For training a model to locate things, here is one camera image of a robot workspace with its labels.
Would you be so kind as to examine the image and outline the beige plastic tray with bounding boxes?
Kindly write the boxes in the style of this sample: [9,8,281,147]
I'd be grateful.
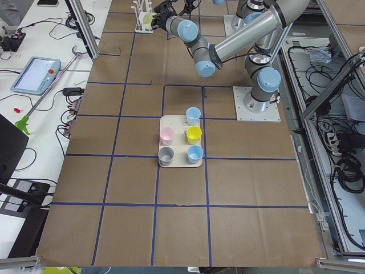
[159,115,202,168]

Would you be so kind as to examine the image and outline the white power strip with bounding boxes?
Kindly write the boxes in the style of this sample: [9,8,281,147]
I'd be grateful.
[326,132,342,157]

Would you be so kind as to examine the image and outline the smartphone on table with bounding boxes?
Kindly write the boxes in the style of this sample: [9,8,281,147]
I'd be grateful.
[36,0,59,7]

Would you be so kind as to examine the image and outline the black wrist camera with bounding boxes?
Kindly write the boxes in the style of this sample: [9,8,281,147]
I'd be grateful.
[153,0,176,16]

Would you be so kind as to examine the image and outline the grey plastic cup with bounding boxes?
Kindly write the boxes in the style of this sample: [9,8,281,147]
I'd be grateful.
[158,147,175,167]

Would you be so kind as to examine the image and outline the aluminium frame post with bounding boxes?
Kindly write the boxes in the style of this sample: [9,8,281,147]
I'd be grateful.
[65,0,100,59]

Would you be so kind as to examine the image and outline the light blue cup near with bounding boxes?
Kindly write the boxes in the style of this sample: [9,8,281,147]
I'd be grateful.
[187,145,203,164]

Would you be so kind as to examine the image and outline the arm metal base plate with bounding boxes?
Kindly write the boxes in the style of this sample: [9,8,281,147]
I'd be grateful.
[233,86,281,123]
[223,15,244,37]

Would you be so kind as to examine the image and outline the yellow plastic cup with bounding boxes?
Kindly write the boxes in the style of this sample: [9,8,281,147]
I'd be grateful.
[186,126,202,144]

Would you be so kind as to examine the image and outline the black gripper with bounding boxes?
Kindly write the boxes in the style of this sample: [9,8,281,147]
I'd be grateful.
[152,13,171,30]
[183,0,196,11]

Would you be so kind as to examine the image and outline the cream white plastic cup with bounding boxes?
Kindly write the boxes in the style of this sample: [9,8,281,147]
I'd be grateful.
[142,13,154,31]

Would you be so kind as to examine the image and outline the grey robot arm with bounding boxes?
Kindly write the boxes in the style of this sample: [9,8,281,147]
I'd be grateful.
[179,0,270,31]
[151,0,309,114]

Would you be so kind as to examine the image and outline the pink plastic cup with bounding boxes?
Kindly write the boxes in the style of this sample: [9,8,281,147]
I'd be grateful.
[160,127,175,146]

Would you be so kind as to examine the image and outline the light blue cup far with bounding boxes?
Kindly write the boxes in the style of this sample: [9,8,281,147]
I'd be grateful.
[186,107,201,126]

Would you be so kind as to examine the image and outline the black emergency stop box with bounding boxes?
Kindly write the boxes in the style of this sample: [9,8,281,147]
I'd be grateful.
[1,32,26,52]

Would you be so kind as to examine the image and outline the light blue cup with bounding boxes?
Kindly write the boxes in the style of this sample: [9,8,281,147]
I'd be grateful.
[186,107,201,126]
[187,145,203,164]

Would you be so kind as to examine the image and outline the blue teach pendant tablet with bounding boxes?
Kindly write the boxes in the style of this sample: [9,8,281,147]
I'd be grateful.
[10,57,61,95]

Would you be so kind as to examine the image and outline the white wire cup rack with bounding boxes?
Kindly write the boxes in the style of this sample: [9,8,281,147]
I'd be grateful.
[131,0,156,34]

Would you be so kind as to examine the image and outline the black laptop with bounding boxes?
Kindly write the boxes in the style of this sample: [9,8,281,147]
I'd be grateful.
[0,115,29,184]

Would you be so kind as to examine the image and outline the green handled reacher grabber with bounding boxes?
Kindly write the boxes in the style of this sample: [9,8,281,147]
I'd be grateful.
[15,46,84,135]

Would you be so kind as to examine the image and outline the black power adapter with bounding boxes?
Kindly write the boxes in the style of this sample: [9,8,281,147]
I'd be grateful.
[62,87,84,96]

